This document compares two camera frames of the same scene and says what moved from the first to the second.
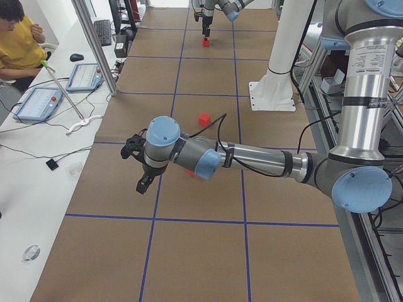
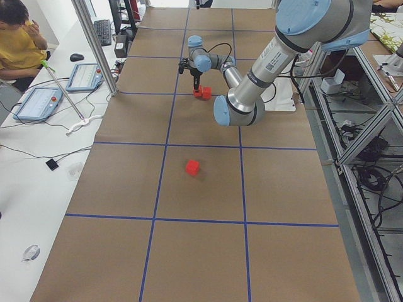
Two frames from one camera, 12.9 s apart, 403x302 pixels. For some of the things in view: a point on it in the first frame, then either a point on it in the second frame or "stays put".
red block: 204,119 -> 198,93
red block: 206,43 -> 206,93
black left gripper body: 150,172 -> 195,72
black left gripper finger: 147,178 -> 196,81
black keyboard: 103,28 stays put
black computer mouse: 75,57 stays put
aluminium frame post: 96,44 stays put
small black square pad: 52,164 stays put
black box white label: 121,46 stays put
